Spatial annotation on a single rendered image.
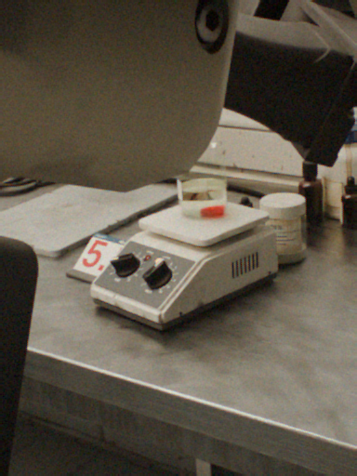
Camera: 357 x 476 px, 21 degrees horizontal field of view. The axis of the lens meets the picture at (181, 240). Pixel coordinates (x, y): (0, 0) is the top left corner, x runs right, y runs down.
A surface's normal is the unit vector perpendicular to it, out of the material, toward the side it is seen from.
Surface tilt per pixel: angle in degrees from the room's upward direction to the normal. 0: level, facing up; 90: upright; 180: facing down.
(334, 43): 30
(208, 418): 90
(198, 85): 90
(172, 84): 90
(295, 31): 17
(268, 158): 90
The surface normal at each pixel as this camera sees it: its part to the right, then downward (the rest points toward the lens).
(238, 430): -0.59, 0.32
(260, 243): 0.69, 0.21
